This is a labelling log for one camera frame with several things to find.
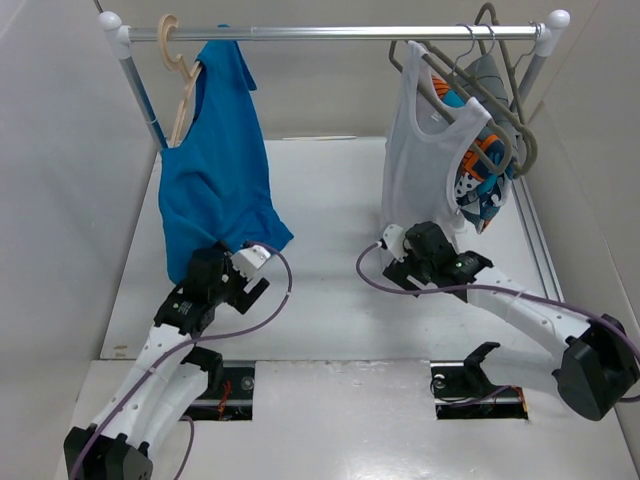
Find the blue t shirt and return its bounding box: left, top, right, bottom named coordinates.
left=158, top=40, right=294, bottom=283

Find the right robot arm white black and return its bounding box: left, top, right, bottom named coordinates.
left=381, top=222, right=639, bottom=421

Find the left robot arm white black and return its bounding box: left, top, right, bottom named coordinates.
left=64, top=242, right=273, bottom=479

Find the grey velvet hanger middle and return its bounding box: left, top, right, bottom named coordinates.
left=423, top=22, right=538, bottom=178

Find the grey velvet hanger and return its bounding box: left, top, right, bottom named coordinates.
left=387, top=40, right=515, bottom=179
left=470, top=22, right=547, bottom=137
left=423, top=22, right=538, bottom=178

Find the grey velvet hanger front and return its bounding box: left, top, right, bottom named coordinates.
left=387, top=40, right=515, bottom=179

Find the grey velvet hanger rear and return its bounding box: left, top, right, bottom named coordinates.
left=470, top=22, right=547, bottom=137

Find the colourful patterned garment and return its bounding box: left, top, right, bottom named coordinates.
left=431, top=74, right=514, bottom=234

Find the white mesh tank top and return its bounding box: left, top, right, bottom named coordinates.
left=380, top=41, right=490, bottom=243

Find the grey garment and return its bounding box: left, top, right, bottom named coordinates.
left=458, top=55, right=519, bottom=160

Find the silver clothes rack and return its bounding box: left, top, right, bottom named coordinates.
left=98, top=3, right=571, bottom=151

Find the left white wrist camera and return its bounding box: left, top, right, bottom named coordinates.
left=231, top=245, right=271, bottom=280

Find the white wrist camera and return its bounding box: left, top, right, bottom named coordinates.
left=381, top=224, right=407, bottom=262
left=231, top=245, right=271, bottom=280

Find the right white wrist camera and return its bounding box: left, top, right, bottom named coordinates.
left=381, top=224, right=407, bottom=262

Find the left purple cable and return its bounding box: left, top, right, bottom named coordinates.
left=67, top=242, right=295, bottom=480

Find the purple cable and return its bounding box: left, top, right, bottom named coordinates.
left=355, top=240, right=640, bottom=404
left=67, top=242, right=295, bottom=480

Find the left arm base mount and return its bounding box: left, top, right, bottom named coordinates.
left=182, top=347, right=255, bottom=422

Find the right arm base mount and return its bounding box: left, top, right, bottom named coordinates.
left=429, top=342, right=529, bottom=421

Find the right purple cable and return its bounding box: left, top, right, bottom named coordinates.
left=355, top=240, right=640, bottom=404

